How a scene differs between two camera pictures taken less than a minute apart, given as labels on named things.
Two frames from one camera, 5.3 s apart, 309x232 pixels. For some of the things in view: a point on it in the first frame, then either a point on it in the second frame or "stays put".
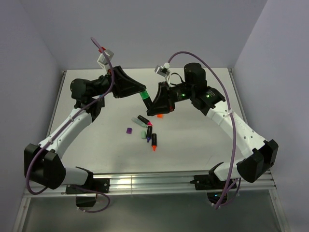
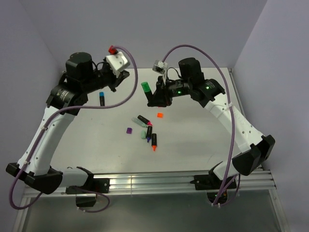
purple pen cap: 129,130 stays put
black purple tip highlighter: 149,133 stays put
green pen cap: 144,94 → 146,87
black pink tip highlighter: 144,120 stays put
